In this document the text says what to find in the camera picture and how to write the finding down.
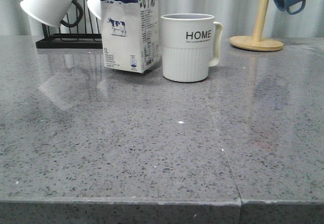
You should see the white enamel mug black handle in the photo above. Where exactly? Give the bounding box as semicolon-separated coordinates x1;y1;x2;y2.
20;0;84;28

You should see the white HOME ceramic cup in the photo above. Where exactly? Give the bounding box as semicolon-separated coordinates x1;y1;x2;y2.
161;13;223;83

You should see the blue white milk carton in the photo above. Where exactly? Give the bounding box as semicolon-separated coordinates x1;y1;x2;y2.
101;0;160;73

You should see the black wire mug rack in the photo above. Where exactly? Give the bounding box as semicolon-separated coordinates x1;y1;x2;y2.
35;0;102;49

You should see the wooden mug tree stand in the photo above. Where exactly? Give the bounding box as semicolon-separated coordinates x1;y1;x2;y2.
230;0;284;52

